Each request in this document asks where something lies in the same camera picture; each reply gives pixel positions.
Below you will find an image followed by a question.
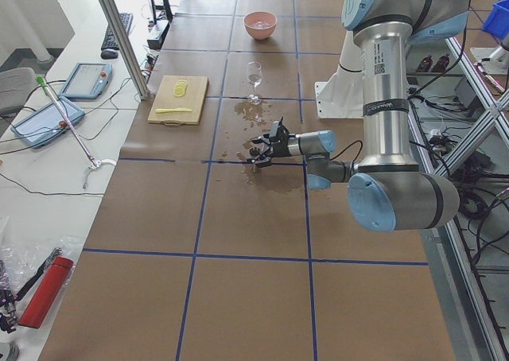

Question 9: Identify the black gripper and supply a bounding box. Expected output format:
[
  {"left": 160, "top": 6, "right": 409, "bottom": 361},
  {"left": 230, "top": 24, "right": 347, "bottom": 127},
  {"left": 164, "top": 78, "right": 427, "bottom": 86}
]
[{"left": 251, "top": 118, "right": 298, "bottom": 167}]

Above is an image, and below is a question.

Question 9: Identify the steel cocktail jigger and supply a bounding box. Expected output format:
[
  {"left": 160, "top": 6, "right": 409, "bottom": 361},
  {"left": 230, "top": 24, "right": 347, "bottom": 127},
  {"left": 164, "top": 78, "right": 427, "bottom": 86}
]
[{"left": 249, "top": 147, "right": 259, "bottom": 173}]

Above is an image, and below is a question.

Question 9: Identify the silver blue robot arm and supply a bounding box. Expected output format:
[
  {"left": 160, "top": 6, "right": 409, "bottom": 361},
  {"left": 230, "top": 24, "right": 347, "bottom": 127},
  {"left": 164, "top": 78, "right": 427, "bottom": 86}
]
[{"left": 250, "top": 0, "right": 470, "bottom": 231}]

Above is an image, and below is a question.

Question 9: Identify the clear wine glass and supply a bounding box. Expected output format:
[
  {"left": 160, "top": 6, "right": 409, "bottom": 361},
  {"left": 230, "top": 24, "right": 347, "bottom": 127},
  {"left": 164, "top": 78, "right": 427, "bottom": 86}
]
[{"left": 247, "top": 61, "right": 262, "bottom": 105}]

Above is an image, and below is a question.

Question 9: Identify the clear ice cubes pile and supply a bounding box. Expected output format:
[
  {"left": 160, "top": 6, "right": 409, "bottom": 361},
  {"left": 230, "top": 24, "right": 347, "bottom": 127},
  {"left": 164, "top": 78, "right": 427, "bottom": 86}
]
[{"left": 250, "top": 21, "right": 270, "bottom": 29}]

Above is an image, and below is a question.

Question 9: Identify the yellow plastic knife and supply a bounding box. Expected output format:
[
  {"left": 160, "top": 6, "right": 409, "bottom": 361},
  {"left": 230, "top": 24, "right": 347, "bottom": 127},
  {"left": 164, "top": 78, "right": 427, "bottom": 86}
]
[{"left": 155, "top": 107, "right": 193, "bottom": 114}]

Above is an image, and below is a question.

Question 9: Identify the bamboo cutting board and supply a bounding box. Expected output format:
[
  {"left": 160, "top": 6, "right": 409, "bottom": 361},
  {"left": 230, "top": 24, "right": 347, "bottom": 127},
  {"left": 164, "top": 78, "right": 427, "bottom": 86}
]
[{"left": 147, "top": 76, "right": 208, "bottom": 126}]

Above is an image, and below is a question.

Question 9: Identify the pink ribbed bowl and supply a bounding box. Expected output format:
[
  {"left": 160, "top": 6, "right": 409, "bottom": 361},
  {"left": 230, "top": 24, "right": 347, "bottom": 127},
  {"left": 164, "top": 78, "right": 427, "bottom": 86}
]
[{"left": 243, "top": 11, "right": 278, "bottom": 41}]

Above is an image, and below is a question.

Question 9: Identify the metal reacher grabber stick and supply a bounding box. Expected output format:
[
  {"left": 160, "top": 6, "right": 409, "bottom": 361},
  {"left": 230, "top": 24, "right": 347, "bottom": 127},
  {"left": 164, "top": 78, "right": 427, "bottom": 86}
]
[{"left": 36, "top": 76, "right": 117, "bottom": 190}]

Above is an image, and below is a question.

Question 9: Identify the black computer mouse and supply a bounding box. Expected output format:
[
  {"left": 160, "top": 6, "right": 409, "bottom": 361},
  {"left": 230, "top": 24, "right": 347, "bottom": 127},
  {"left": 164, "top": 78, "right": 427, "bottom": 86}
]
[{"left": 100, "top": 49, "right": 119, "bottom": 60}]

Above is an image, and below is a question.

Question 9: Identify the black keyboard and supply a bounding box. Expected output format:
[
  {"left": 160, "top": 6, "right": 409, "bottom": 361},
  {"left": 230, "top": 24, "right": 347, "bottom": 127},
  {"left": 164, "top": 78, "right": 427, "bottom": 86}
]
[{"left": 100, "top": 12, "right": 134, "bottom": 51}]

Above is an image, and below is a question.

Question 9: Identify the blue teach pendant far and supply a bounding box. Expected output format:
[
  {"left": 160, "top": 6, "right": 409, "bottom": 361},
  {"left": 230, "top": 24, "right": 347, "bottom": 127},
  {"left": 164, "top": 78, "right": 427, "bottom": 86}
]
[{"left": 60, "top": 63, "right": 112, "bottom": 101}]

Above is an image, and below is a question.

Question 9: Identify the blue teach pendant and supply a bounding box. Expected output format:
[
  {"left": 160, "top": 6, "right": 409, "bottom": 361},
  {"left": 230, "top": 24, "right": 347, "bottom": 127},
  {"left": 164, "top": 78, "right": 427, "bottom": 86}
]
[
  {"left": 10, "top": 103, "right": 67, "bottom": 149},
  {"left": 60, "top": 63, "right": 112, "bottom": 101}
]

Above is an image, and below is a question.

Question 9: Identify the blue teach pendant near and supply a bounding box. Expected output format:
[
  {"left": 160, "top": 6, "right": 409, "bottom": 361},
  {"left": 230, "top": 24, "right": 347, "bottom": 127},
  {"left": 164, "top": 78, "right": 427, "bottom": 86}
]
[{"left": 10, "top": 103, "right": 67, "bottom": 149}]

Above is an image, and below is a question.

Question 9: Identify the red cylindrical bottle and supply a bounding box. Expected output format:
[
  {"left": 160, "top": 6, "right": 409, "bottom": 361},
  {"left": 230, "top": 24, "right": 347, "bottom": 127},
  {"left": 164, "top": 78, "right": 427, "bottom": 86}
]
[{"left": 18, "top": 256, "right": 74, "bottom": 328}]

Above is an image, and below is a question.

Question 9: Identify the blue storage bin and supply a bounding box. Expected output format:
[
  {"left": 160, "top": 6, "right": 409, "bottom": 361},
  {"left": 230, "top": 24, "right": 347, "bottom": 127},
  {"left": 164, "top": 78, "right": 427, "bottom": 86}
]
[{"left": 482, "top": 0, "right": 509, "bottom": 39}]

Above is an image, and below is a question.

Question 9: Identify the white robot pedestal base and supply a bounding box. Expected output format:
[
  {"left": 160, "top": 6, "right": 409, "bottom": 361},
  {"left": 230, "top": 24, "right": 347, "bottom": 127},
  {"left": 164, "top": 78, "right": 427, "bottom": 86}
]
[{"left": 315, "top": 31, "right": 363, "bottom": 119}]

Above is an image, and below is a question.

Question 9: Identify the aluminium frame post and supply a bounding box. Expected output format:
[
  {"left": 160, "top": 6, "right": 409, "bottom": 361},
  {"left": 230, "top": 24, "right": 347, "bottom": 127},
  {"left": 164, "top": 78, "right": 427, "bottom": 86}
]
[{"left": 98, "top": 0, "right": 150, "bottom": 100}]

